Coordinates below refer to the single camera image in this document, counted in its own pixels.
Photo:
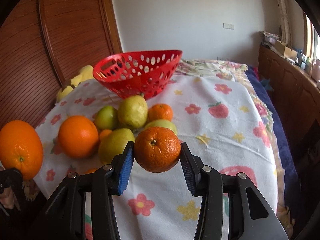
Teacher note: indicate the yellow plush toy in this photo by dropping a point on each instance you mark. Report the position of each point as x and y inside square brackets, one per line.
[84, 74]

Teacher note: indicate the green pear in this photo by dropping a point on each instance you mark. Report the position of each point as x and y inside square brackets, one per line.
[162, 123]

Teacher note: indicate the small green apple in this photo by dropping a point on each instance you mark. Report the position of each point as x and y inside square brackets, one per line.
[106, 118]

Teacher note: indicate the white wall switch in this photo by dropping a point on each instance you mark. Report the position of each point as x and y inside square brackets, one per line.
[228, 26]

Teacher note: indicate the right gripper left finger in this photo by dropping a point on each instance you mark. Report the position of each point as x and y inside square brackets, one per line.
[108, 181]

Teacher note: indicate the yellow-green pear front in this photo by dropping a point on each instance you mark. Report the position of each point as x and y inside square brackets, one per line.
[114, 144]

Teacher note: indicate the small tangerine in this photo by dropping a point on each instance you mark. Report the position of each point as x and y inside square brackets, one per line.
[160, 111]

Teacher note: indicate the yellow-green pear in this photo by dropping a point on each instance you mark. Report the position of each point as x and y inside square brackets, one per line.
[114, 144]
[133, 112]

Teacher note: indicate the red plastic perforated basket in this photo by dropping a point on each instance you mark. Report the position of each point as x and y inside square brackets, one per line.
[145, 73]

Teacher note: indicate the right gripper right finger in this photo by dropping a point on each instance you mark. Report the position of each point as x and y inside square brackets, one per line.
[205, 182]

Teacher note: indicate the small tiny orange fruit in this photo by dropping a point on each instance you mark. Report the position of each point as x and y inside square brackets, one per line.
[104, 133]

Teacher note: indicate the orange navel orange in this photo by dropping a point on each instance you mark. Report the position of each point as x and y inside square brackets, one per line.
[78, 137]

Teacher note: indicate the floral bed sheet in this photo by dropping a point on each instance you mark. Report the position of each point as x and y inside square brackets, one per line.
[237, 72]

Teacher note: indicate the wooden cabinet counter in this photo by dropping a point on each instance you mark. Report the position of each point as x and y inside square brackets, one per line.
[295, 98]

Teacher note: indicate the wooden slatted wardrobe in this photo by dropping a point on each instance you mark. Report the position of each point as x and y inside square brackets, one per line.
[44, 43]

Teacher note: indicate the cardboard box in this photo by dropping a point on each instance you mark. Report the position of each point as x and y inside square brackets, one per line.
[284, 50]

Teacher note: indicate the small orange mandarin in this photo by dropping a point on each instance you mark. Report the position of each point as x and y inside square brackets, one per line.
[157, 149]

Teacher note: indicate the large orange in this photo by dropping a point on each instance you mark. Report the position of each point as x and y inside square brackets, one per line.
[21, 148]

